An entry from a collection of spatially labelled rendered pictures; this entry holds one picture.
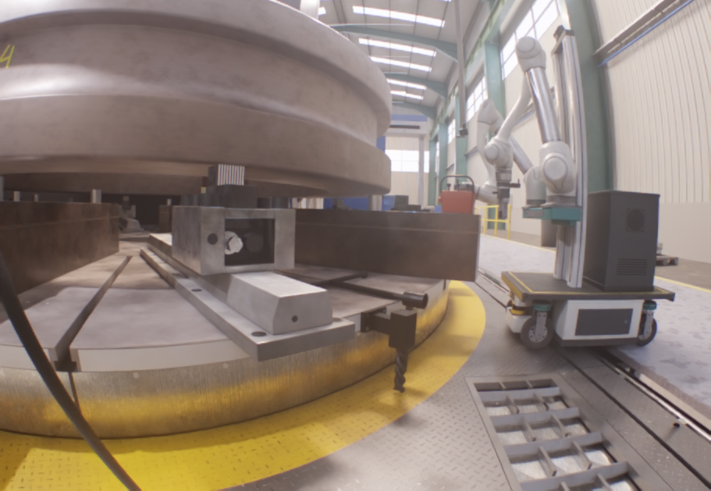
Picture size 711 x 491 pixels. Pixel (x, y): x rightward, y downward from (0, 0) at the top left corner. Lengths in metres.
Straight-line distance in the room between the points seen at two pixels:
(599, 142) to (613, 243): 9.36
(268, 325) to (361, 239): 1.35
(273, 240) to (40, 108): 1.15
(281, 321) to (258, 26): 1.39
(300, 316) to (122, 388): 0.56
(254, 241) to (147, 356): 0.54
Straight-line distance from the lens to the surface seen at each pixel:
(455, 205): 2.01
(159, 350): 1.02
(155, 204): 8.23
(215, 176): 1.38
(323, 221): 2.30
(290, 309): 0.92
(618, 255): 2.00
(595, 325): 1.94
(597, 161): 11.11
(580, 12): 12.82
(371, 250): 2.15
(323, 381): 1.32
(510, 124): 1.80
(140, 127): 1.54
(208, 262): 1.15
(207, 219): 1.14
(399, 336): 1.27
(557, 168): 1.59
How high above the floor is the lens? 0.68
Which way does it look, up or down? 2 degrees down
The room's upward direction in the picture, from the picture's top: 2 degrees clockwise
